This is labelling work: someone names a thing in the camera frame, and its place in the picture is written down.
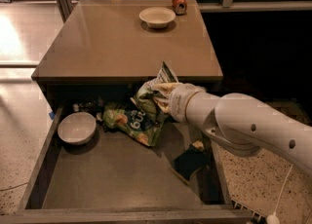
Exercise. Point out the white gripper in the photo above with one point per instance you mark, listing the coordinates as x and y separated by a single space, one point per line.
177 101

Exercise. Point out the green jalapeno chip bag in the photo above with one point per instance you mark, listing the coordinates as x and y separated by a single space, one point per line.
143 99

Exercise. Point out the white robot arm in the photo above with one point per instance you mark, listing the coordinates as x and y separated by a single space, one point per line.
239 123

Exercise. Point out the green teal chip bag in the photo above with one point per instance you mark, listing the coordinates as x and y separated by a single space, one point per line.
127 118

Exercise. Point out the white bowl on counter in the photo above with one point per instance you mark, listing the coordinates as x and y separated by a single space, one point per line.
157 17

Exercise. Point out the white bowl in drawer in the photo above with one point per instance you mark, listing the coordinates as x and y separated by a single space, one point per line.
77 128

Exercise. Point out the blue yellow sponge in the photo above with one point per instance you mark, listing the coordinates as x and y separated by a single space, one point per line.
193 159

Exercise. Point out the dark bottle back left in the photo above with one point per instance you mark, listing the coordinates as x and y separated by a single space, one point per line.
90 105

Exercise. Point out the orange soda can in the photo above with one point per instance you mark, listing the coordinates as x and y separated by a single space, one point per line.
179 6

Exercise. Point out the white floor vent grille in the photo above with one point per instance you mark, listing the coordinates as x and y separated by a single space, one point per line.
257 217

